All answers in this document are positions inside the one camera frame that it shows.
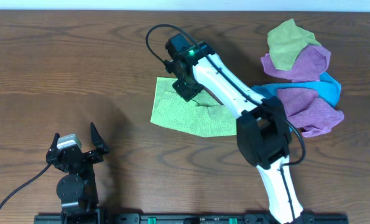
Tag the upper purple cloth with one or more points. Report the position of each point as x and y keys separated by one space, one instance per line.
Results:
x=312 y=61

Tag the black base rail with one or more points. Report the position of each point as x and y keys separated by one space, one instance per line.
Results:
x=134 y=218

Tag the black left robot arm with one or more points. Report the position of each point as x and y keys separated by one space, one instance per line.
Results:
x=77 y=190

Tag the light green microfiber cloth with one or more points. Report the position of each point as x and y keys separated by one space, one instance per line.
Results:
x=202 y=116

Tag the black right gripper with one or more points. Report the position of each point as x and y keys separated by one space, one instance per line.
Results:
x=186 y=94

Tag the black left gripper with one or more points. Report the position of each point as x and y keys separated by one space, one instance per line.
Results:
x=97 y=156

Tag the lower purple cloth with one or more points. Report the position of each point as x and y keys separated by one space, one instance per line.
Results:
x=305 y=110

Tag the blue cloth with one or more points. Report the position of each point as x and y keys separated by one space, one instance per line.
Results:
x=328 y=88

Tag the olive green cloth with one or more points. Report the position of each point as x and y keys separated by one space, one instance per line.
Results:
x=286 y=41

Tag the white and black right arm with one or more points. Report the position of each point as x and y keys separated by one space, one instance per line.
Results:
x=263 y=136

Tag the purple cloth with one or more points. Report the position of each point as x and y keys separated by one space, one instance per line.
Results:
x=312 y=61
x=305 y=110

